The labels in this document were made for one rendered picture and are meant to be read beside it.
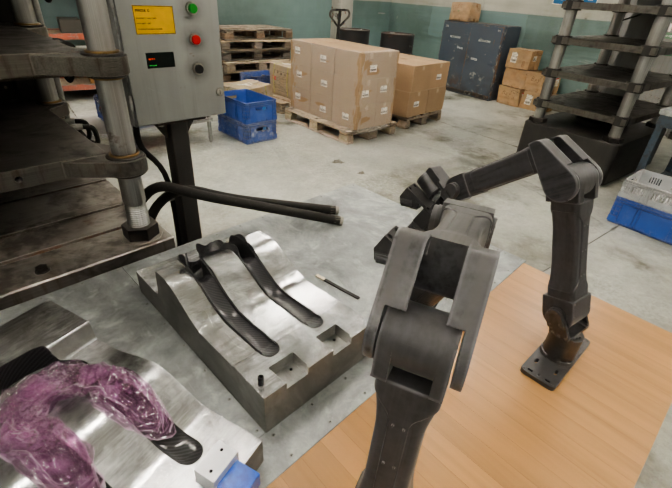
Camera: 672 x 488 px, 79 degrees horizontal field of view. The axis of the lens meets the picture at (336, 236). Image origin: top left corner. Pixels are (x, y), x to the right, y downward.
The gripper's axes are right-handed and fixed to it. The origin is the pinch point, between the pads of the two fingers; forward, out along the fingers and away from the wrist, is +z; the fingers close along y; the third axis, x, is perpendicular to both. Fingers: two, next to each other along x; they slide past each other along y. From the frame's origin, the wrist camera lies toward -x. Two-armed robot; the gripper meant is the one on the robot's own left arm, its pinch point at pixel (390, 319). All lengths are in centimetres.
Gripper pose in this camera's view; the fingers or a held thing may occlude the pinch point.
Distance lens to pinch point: 75.1
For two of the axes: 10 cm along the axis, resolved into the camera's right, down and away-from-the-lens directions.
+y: -5.3, 4.1, -7.5
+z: -4.5, 6.1, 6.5
